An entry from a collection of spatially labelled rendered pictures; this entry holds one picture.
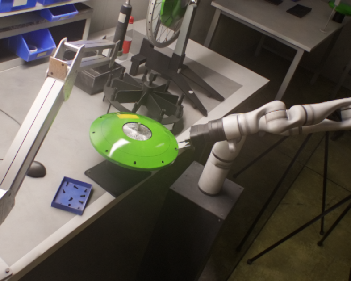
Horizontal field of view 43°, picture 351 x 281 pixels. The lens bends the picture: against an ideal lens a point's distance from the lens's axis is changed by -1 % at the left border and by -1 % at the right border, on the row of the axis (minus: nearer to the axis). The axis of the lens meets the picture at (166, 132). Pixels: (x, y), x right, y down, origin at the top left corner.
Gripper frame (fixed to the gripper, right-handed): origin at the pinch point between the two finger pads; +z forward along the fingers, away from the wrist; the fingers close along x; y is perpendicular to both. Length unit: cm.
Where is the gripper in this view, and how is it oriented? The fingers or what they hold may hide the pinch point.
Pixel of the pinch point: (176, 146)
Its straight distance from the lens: 153.5
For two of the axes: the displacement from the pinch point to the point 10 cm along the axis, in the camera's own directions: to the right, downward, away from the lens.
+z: -9.4, 2.1, 2.7
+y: -3.2, -8.2, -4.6
